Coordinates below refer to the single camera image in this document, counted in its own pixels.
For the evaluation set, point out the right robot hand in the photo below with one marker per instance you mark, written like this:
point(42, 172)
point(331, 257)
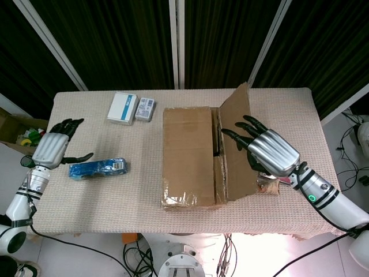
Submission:
point(274, 151)

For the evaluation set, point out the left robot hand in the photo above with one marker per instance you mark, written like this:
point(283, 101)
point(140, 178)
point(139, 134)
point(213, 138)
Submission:
point(49, 151)

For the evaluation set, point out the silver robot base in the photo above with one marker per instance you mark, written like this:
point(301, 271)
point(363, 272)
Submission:
point(181, 262)

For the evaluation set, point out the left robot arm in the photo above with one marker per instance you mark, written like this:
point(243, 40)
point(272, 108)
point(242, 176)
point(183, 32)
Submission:
point(17, 202)

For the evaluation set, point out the dark green cup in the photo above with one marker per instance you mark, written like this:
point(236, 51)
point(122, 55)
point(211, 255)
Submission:
point(26, 161)

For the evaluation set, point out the red flat packet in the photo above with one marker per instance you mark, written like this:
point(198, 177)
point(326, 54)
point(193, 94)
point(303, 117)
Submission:
point(286, 181)

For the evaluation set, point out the brown snack wrapper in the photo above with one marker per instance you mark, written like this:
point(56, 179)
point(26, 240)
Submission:
point(271, 187)

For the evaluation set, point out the blue snack packet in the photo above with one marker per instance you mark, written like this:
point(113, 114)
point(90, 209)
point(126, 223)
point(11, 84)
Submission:
point(95, 168)

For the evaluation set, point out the beige woven tablecloth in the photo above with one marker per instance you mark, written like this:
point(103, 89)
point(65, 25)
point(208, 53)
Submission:
point(101, 207)

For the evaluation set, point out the white box with blue stripe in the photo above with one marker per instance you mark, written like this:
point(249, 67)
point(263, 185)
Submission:
point(118, 109)

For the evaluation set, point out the white rounded object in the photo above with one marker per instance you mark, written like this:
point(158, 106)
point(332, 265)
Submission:
point(363, 134)

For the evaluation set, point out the small green object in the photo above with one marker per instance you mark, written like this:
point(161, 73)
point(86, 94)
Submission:
point(364, 181)

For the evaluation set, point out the dark green curtain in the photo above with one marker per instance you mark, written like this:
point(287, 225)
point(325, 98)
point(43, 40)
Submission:
point(325, 43)
point(20, 57)
point(225, 43)
point(115, 43)

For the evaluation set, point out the small white printed box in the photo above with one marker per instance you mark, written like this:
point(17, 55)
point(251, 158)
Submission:
point(144, 111)

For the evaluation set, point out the orange block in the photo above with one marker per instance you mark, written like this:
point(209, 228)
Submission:
point(129, 239)

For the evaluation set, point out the black and white shoe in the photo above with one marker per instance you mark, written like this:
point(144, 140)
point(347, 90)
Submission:
point(27, 269)

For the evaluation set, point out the black trouser leg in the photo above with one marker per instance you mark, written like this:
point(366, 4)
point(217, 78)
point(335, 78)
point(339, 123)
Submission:
point(7, 265)

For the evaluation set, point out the white frame post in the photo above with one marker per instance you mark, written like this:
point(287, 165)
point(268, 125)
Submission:
point(346, 105)
point(49, 40)
point(269, 43)
point(13, 104)
point(176, 43)

